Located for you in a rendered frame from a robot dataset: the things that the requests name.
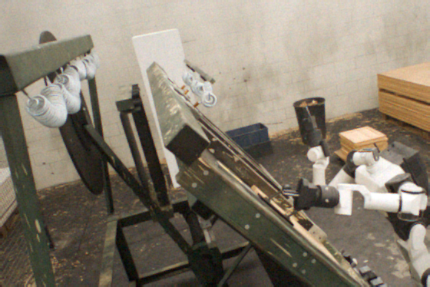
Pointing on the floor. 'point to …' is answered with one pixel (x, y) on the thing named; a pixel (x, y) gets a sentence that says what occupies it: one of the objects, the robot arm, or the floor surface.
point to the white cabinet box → (167, 62)
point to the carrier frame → (282, 278)
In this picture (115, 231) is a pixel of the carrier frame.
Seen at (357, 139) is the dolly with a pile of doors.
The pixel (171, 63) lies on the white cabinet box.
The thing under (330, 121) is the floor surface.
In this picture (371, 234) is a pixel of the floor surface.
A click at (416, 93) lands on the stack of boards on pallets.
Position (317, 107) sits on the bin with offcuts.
